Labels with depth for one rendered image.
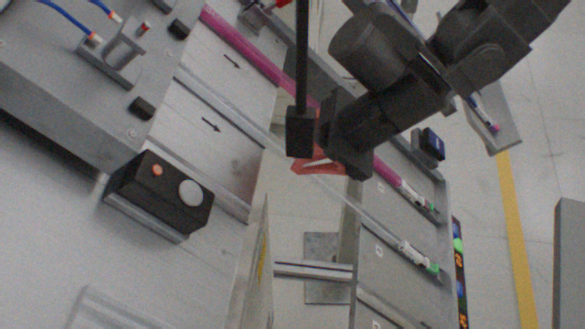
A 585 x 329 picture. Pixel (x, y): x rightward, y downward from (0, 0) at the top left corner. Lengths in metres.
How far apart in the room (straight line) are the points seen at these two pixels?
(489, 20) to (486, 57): 0.03
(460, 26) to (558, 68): 2.06
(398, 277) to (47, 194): 0.48
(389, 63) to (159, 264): 0.28
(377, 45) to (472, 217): 1.41
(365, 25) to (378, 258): 0.34
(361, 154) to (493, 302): 1.19
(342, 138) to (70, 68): 0.28
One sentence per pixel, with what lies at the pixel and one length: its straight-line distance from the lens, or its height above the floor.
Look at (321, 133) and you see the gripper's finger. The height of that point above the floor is 1.03.
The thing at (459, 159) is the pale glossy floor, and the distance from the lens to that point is 2.03.
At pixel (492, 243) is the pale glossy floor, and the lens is 1.84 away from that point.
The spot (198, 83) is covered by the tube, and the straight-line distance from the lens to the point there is 0.59.
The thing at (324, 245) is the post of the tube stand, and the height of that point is 0.01.
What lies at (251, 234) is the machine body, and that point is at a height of 0.62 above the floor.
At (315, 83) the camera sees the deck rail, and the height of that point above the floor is 0.92.
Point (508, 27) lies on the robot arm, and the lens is 0.53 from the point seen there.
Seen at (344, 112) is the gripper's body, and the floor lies 1.05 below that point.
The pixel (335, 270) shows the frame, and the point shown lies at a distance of 1.32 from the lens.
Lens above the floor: 1.45
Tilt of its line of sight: 49 degrees down
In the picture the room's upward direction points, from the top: straight up
